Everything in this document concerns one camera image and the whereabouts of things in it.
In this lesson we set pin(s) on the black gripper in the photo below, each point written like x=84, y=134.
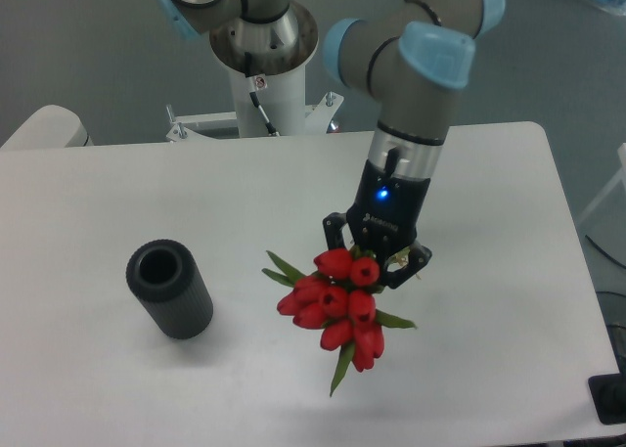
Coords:
x=383, y=220

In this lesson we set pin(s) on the red tulip bouquet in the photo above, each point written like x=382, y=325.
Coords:
x=339, y=299

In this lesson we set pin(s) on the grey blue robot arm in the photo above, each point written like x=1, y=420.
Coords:
x=414, y=63

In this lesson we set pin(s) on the black ribbed cylindrical vase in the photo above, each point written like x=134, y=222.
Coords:
x=164, y=276

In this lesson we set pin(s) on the black device at table edge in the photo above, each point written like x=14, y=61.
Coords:
x=608, y=394

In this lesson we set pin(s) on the white chair armrest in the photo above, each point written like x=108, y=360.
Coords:
x=51, y=127

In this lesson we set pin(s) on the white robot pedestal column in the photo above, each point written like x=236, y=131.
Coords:
x=266, y=65

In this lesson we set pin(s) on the white frame at right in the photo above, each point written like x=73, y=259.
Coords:
x=617, y=180

